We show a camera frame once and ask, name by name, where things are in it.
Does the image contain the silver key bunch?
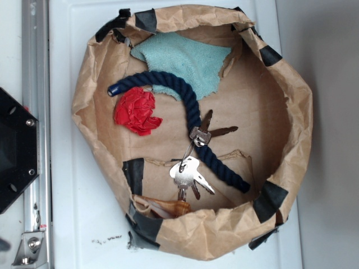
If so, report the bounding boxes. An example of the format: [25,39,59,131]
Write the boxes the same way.
[169,110,238,202]

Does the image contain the brown paper bag bin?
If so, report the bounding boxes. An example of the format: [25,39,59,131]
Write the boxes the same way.
[72,5,313,261]

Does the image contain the crumpled red paper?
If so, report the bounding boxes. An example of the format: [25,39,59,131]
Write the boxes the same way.
[114,87,163,136]

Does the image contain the teal cloth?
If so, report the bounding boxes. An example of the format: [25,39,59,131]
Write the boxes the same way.
[131,32,231,100]

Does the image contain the brown seashell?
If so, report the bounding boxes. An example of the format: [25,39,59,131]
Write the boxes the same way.
[132,194,192,219]

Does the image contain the white tray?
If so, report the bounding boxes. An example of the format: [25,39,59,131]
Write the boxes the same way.
[49,1,302,268]

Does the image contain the navy blue rope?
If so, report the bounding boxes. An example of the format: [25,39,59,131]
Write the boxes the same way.
[107,71,251,194]

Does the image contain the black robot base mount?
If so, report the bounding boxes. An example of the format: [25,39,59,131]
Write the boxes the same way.
[1,89,39,214]

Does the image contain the aluminium rail with bracket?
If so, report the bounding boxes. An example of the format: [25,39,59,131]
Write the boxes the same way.
[11,1,53,268]

